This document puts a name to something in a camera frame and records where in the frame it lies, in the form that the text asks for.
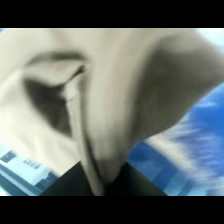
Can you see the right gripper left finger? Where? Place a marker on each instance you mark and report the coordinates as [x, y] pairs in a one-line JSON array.
[[75, 183]]

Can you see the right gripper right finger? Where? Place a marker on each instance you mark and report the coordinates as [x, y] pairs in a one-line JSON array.
[[133, 183]]

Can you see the brown garment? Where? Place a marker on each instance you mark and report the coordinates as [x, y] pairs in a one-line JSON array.
[[110, 100]]

